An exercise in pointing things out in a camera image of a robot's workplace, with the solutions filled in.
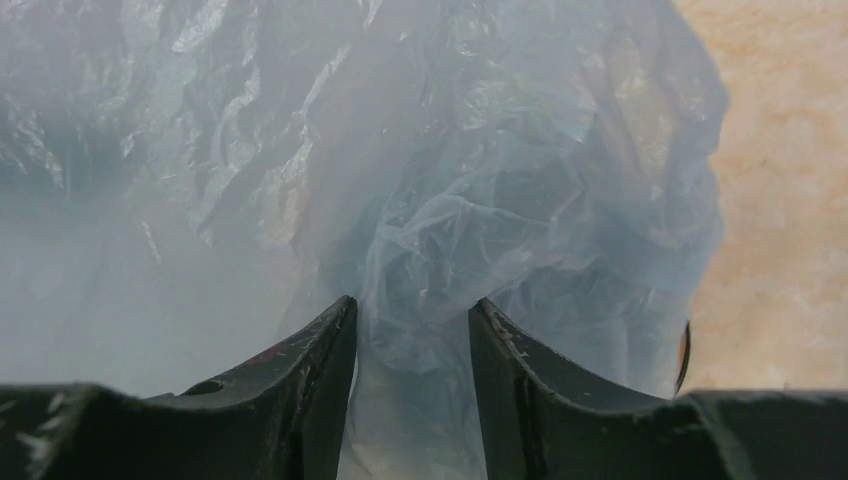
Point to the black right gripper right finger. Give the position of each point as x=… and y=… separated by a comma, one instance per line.
x=545, y=417

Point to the orange trash bin gold rim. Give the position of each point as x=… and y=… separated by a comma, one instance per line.
x=684, y=353

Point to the translucent blue plastic bag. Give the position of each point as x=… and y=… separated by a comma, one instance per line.
x=183, y=182

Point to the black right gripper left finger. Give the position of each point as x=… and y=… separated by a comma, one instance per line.
x=278, y=415

